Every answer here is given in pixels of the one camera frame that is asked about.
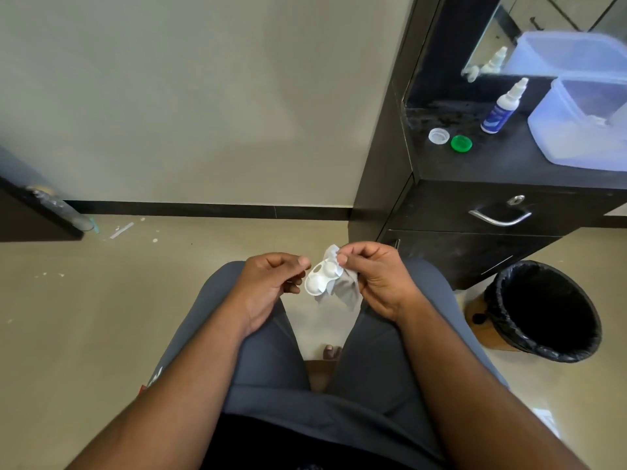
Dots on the person's right hand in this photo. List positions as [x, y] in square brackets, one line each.
[382, 283]

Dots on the person's left hand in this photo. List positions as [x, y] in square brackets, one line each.
[264, 288]

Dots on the white tissue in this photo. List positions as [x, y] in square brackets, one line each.
[345, 291]

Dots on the white contact lens case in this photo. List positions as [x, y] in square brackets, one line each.
[318, 283]

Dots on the white clear lens cap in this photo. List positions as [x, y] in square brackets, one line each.
[439, 136]

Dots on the green lens cap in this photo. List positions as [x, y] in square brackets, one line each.
[461, 143]

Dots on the blue white solution bottle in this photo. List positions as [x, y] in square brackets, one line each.
[497, 117]

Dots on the person's left forearm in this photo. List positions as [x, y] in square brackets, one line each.
[171, 401]

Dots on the person's right forearm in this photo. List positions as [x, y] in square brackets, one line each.
[485, 401]

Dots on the person's foot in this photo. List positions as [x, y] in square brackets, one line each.
[330, 352]

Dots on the black dresser cabinet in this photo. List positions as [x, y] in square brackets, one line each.
[441, 259]

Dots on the grey trousers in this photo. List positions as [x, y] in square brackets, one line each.
[362, 381]

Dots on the brown wooden stool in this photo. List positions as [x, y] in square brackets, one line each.
[321, 376]

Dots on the white floor scrap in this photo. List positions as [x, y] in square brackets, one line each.
[121, 230]

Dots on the silver drawer lock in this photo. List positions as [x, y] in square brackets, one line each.
[516, 200]

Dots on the dark shirt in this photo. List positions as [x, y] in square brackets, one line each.
[294, 445]

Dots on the black lined trash bin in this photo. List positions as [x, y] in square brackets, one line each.
[543, 313]

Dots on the clear plastic wrap strip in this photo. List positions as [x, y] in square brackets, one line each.
[66, 210]

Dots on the clear blue plastic container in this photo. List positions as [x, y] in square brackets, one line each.
[563, 141]

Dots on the dark wooden panel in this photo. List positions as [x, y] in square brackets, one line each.
[29, 215]

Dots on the dresser mirror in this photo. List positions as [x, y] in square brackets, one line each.
[548, 14]

